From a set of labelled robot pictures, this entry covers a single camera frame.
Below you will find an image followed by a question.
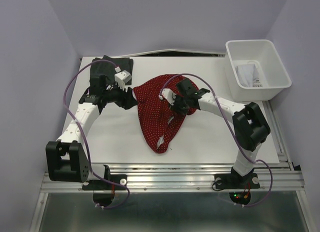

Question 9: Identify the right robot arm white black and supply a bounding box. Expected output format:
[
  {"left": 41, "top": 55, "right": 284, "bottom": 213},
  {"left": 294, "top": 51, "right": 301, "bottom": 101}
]
[{"left": 160, "top": 78, "right": 271, "bottom": 191}]

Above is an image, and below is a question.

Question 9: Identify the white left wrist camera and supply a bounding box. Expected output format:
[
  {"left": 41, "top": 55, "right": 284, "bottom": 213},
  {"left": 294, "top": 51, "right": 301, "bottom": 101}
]
[{"left": 114, "top": 70, "right": 132, "bottom": 90}]

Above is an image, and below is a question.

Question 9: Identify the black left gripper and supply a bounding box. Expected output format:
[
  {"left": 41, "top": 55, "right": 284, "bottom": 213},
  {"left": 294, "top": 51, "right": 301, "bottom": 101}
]
[{"left": 102, "top": 80, "right": 139, "bottom": 110}]

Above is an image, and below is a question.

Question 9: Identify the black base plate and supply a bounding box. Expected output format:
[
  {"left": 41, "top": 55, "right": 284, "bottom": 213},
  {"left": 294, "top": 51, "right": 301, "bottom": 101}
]
[
  {"left": 211, "top": 173, "right": 261, "bottom": 191},
  {"left": 81, "top": 173, "right": 128, "bottom": 192}
]

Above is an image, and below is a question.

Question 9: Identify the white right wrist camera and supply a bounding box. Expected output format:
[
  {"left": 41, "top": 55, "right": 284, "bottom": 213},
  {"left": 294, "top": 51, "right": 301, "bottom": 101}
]
[{"left": 158, "top": 88, "right": 177, "bottom": 106}]

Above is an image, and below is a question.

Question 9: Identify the dark grey dotted skirt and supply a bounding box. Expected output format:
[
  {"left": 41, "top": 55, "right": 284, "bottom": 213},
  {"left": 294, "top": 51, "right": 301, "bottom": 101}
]
[{"left": 90, "top": 55, "right": 134, "bottom": 85}]

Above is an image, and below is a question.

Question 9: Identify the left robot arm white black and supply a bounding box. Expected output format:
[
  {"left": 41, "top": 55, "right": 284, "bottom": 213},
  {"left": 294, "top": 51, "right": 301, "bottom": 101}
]
[{"left": 45, "top": 70, "right": 134, "bottom": 183}]

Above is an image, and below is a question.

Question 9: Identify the white plastic bin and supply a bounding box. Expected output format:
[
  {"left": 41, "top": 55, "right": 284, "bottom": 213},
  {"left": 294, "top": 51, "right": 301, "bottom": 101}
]
[{"left": 224, "top": 39, "right": 292, "bottom": 102}]

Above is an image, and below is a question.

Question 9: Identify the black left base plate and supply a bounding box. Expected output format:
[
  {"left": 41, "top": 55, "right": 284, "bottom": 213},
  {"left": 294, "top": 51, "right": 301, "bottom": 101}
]
[{"left": 81, "top": 173, "right": 128, "bottom": 192}]

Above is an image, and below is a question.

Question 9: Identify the red dotted skirt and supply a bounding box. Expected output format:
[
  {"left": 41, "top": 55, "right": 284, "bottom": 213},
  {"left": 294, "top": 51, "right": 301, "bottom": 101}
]
[{"left": 133, "top": 74, "right": 186, "bottom": 154}]

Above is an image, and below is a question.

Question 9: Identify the aluminium rail frame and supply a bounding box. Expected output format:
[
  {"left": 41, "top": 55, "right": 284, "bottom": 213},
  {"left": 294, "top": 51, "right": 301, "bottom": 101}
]
[{"left": 39, "top": 163, "right": 306, "bottom": 193}]

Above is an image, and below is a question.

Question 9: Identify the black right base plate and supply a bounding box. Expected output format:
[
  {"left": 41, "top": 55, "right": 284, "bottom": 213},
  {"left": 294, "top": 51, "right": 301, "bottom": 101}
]
[{"left": 211, "top": 173, "right": 261, "bottom": 191}]

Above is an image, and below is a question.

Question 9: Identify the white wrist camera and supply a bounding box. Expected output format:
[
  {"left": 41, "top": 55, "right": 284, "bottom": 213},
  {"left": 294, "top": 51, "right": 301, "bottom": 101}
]
[
  {"left": 158, "top": 88, "right": 177, "bottom": 106},
  {"left": 114, "top": 70, "right": 132, "bottom": 90}
]

